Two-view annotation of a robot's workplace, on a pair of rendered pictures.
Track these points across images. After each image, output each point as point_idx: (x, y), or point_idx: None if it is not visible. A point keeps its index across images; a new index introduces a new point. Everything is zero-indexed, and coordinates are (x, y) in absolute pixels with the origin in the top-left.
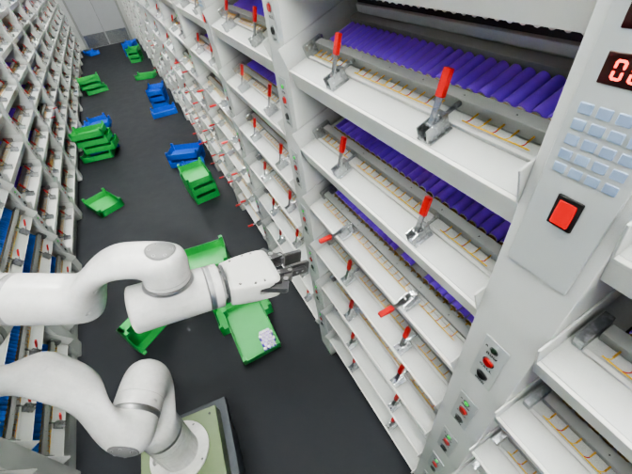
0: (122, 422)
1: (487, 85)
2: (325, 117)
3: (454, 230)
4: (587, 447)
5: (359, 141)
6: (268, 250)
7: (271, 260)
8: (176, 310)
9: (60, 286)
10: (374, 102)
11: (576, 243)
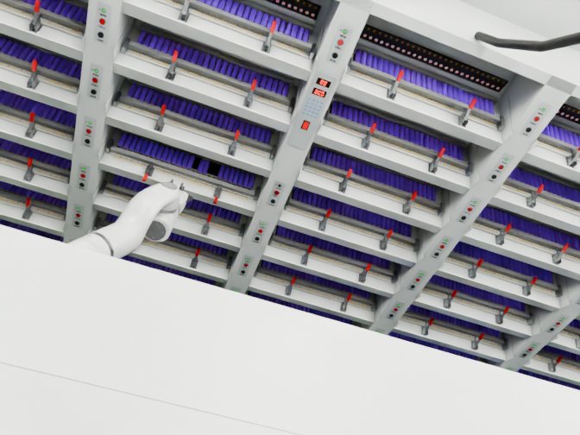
0: None
1: (256, 82)
2: (116, 89)
3: (243, 144)
4: (305, 211)
5: (159, 105)
6: None
7: None
8: (174, 220)
9: (129, 226)
10: (206, 88)
11: (308, 132)
